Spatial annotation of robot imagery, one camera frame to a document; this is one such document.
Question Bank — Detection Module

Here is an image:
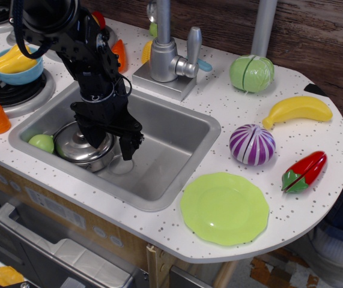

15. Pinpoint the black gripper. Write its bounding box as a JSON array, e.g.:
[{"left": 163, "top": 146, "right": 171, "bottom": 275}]
[{"left": 71, "top": 80, "right": 144, "bottom": 161}]

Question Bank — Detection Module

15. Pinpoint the yellow toy banana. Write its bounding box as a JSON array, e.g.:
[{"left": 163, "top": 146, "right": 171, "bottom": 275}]
[{"left": 262, "top": 96, "right": 333, "bottom": 129}]

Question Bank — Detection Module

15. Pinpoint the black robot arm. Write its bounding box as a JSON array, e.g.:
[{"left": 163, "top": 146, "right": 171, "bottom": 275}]
[{"left": 10, "top": 1, "right": 143, "bottom": 160}]

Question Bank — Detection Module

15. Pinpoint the light green plastic plate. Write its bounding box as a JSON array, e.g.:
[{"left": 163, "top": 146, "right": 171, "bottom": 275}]
[{"left": 180, "top": 172, "right": 269, "bottom": 246}]

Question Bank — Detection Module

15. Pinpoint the small steel pot with lid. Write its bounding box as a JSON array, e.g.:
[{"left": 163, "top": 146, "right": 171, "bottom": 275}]
[{"left": 53, "top": 121, "right": 121, "bottom": 173}]

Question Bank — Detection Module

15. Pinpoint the stainless steel sink basin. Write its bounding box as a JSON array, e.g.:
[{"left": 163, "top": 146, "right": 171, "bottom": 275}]
[{"left": 9, "top": 83, "right": 220, "bottom": 211}]

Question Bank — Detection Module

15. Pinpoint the green toy lime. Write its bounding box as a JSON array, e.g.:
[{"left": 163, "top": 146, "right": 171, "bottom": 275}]
[{"left": 28, "top": 134, "right": 55, "bottom": 154}]

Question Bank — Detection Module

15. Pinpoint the silver toy faucet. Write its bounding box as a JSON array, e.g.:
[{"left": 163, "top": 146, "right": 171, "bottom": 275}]
[{"left": 132, "top": 0, "right": 202, "bottom": 101}]

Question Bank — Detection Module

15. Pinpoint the orange toy carrot with stem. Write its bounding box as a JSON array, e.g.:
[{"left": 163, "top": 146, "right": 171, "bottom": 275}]
[{"left": 111, "top": 40, "right": 127, "bottom": 73}]

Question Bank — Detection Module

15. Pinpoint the yellow toy corn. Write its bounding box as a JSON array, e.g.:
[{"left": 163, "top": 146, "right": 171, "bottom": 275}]
[{"left": 141, "top": 40, "right": 153, "bottom": 64}]

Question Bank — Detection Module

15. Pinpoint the blue bowl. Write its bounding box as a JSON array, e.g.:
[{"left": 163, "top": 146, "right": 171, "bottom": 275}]
[{"left": 0, "top": 49, "right": 43, "bottom": 85}]

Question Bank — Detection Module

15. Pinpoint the black front stove burner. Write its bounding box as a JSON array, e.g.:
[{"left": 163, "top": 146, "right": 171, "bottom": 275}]
[{"left": 0, "top": 70, "right": 55, "bottom": 118}]

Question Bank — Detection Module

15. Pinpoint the light blue toy utensil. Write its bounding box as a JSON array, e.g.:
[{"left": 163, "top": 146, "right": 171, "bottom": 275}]
[{"left": 197, "top": 58, "right": 213, "bottom": 72}]

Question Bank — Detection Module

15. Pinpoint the red toy ketchup bottle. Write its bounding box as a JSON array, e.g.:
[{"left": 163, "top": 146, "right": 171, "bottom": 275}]
[{"left": 92, "top": 11, "right": 106, "bottom": 30}]

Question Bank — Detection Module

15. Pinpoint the yellow toy bell pepper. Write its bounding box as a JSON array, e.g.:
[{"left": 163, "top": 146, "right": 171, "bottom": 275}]
[{"left": 0, "top": 45, "right": 37, "bottom": 74}]

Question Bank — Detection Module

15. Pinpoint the purple striped toy onion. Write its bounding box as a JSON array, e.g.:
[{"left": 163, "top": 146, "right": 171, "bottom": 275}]
[{"left": 229, "top": 124, "right": 276, "bottom": 166}]

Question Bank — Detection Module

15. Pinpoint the silver stove knob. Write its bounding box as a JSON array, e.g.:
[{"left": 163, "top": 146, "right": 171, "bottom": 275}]
[{"left": 6, "top": 30, "right": 17, "bottom": 46}]

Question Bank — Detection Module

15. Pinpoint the green toy cabbage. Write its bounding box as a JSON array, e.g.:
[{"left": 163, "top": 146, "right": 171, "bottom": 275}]
[{"left": 229, "top": 55, "right": 275, "bottom": 93}]

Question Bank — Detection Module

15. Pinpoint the yellow object bottom left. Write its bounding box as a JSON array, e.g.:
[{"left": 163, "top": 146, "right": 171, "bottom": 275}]
[{"left": 0, "top": 266, "right": 25, "bottom": 287}]

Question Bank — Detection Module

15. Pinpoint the red toy chili pepper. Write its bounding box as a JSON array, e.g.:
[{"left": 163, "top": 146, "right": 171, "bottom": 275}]
[{"left": 281, "top": 151, "right": 327, "bottom": 193}]

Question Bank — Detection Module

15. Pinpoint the grey vertical pole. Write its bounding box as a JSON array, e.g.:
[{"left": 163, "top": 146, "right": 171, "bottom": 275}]
[{"left": 250, "top": 0, "right": 278, "bottom": 57}]

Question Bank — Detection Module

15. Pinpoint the black tape patch right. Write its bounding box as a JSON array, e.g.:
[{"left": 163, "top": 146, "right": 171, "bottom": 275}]
[{"left": 304, "top": 83, "right": 327, "bottom": 97}]

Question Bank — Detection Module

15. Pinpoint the grey shoe with sock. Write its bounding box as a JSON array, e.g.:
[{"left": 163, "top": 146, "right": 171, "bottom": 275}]
[{"left": 287, "top": 227, "right": 343, "bottom": 287}]

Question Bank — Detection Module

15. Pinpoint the silver oven door handle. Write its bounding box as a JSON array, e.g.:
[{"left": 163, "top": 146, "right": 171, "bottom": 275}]
[{"left": 0, "top": 203, "right": 135, "bottom": 287}]

